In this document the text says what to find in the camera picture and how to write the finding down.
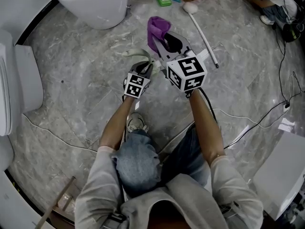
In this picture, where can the grey toilet brush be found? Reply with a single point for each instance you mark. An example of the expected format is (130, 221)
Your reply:
(140, 52)

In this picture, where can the person's right forearm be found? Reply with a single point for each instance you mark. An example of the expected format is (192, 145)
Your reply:
(207, 128)

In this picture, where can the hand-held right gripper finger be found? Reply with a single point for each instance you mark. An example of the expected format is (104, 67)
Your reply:
(159, 48)
(183, 39)

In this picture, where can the white toilet with tank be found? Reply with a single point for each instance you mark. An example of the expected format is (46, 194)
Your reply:
(26, 80)

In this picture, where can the black bag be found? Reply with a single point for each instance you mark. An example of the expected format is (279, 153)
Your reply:
(291, 32)

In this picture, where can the purple cloth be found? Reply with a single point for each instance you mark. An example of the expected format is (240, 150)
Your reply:
(157, 28)

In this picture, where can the white box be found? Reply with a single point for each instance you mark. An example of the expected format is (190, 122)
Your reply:
(281, 175)

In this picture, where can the wooden stick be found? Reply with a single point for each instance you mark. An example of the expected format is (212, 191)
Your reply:
(57, 199)

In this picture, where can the white sneaker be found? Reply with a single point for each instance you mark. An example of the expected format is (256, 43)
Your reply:
(135, 123)

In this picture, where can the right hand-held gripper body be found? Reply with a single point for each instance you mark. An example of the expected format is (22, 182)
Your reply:
(187, 71)

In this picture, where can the white power adapter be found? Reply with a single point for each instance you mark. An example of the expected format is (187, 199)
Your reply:
(286, 108)

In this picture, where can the person's left forearm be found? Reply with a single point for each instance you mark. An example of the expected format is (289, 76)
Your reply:
(116, 125)

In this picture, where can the white round toilet brush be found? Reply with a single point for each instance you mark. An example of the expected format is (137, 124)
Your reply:
(199, 25)

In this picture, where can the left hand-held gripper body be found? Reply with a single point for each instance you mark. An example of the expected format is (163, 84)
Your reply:
(136, 86)

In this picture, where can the blue jeans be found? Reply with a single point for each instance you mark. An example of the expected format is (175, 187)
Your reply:
(138, 161)

